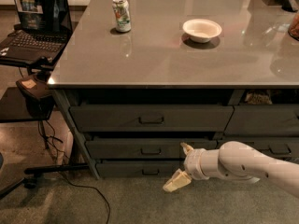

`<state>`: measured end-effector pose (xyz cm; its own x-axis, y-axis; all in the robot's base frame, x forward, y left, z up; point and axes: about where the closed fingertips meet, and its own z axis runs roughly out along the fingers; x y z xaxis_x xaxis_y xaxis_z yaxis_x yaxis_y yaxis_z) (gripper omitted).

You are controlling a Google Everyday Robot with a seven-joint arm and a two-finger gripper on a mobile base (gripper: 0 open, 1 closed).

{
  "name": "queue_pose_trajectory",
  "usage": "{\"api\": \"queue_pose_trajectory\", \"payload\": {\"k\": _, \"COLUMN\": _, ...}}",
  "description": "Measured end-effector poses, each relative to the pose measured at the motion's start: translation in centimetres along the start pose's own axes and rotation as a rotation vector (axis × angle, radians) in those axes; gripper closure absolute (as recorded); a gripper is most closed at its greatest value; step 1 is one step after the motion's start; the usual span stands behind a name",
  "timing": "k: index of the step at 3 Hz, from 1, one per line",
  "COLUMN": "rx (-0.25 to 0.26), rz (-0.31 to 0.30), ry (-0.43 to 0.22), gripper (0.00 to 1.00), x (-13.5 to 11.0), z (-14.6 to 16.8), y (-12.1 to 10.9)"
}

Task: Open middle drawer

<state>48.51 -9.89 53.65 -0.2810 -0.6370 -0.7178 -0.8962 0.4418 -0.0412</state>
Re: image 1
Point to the green white soda can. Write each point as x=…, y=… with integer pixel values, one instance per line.
x=122, y=15

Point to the black open laptop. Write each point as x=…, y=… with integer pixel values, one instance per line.
x=45, y=28

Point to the snack bag under counter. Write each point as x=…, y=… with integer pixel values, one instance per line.
x=258, y=97

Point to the black laptop stand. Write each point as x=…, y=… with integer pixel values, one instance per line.
x=13, y=109

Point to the grey counter cabinet frame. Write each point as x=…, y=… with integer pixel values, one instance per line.
x=77, y=97

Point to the white paper bowl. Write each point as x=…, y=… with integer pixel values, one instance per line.
x=201, y=30

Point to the grey drawer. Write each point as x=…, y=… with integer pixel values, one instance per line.
x=143, y=148
x=264, y=120
x=278, y=147
x=151, y=118
x=137, y=168

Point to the brown item at counter edge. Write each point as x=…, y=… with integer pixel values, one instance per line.
x=293, y=30

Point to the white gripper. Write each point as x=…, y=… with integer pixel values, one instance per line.
x=192, y=163

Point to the black device with sticky note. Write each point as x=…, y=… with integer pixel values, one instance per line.
x=38, y=97

